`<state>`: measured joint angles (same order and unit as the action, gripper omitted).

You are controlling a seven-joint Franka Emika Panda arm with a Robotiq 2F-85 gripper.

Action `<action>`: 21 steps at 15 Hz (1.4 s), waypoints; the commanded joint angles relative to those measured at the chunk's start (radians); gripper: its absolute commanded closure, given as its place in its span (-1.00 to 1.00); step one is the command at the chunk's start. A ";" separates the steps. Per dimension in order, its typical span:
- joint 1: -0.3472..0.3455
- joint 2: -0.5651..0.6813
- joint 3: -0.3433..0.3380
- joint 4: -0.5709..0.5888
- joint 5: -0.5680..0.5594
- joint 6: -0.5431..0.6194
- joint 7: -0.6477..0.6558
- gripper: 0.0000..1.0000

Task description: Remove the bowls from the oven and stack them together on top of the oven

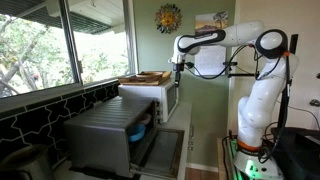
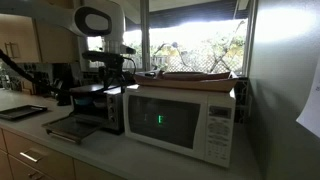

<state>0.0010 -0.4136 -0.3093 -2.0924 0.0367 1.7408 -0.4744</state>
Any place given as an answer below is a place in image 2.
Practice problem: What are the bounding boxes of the white paper sheet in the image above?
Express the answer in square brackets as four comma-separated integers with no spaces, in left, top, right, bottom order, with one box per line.
[297,59,320,138]

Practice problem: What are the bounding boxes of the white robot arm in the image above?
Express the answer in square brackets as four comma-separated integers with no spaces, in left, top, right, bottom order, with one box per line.
[0,0,135,81]

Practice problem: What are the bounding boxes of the silver toaster oven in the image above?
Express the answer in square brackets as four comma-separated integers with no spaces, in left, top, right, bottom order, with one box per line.
[42,84,124,144]

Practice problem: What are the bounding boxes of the upper cabinet handles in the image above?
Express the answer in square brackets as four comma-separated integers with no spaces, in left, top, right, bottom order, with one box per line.
[5,42,20,59]

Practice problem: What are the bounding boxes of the white bowl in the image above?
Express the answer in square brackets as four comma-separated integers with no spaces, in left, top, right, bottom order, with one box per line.
[93,99,107,109]

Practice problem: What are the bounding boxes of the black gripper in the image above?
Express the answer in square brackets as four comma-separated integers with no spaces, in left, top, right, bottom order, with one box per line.
[82,51,124,90]

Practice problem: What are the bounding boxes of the metal drawer handle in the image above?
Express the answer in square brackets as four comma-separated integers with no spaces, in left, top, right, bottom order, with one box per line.
[19,152,41,163]

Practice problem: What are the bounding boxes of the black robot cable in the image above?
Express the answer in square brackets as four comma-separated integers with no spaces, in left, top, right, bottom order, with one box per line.
[0,49,68,98]

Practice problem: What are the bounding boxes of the white microwave oven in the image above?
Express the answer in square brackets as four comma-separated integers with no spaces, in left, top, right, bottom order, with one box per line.
[123,85,236,168]

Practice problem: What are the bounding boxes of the black baking tray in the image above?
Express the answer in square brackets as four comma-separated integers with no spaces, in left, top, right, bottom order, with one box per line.
[0,105,47,120]

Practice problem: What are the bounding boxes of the wooden tray on microwave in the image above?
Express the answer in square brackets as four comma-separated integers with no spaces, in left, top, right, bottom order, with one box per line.
[134,71,239,93]

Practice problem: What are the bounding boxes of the blue bowl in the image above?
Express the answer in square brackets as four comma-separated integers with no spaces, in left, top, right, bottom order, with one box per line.
[74,97,93,106]

